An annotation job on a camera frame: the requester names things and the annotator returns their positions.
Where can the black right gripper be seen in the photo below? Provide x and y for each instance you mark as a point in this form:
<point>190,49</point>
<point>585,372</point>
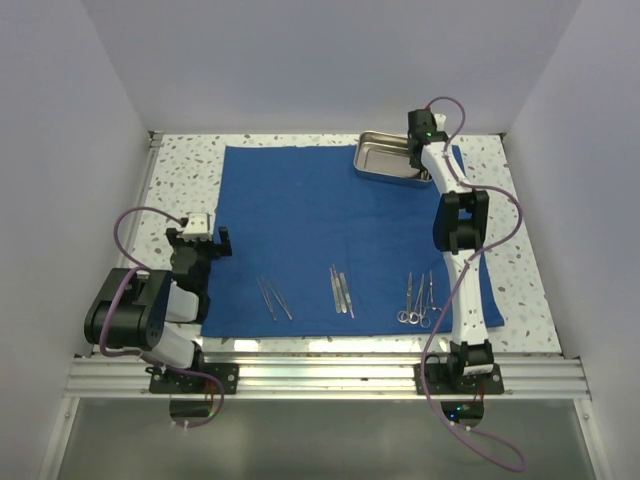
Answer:
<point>414,164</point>

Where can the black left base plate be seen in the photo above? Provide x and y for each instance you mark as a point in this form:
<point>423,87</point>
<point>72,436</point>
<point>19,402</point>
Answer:
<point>169,382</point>

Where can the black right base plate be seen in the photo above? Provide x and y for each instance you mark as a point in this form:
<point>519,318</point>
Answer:
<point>438,375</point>

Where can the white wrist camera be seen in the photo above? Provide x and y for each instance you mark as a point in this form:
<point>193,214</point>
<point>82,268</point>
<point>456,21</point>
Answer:
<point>440,121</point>
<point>196,226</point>

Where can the silver scalpel handle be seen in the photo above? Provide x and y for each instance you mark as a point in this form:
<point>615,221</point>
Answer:
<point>334,284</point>
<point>342,292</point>
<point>347,295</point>

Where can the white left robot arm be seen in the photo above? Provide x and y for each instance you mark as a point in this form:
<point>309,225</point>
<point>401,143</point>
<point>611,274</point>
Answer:
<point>133,309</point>

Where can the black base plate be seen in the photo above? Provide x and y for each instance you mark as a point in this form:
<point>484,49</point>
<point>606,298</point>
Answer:
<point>169,382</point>
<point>438,375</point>

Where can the silver surgical forceps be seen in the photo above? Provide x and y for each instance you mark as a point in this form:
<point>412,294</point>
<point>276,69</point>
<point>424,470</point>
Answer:
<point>419,305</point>
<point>430,303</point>

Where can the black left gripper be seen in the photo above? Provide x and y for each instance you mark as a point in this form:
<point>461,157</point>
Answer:
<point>217,249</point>

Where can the aluminium rail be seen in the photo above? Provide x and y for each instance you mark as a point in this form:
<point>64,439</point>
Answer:
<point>141,232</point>
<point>331,377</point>

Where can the aluminium left side rail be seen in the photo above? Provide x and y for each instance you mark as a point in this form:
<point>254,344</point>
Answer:
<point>141,232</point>

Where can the aluminium front rail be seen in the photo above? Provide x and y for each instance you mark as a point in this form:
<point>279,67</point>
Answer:
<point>331,377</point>

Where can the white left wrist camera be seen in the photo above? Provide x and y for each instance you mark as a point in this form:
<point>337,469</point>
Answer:
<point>196,226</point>

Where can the silver surgical scissors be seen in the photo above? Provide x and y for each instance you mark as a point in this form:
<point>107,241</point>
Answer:
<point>408,315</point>

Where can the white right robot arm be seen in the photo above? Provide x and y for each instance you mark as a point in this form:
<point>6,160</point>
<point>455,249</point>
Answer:
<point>459,233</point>

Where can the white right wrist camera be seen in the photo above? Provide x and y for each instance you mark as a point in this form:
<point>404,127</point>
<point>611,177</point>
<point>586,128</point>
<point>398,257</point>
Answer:
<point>440,121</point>

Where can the stainless steel instrument tray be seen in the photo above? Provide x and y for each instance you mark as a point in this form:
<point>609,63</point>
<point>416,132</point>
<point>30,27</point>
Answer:
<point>385,157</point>

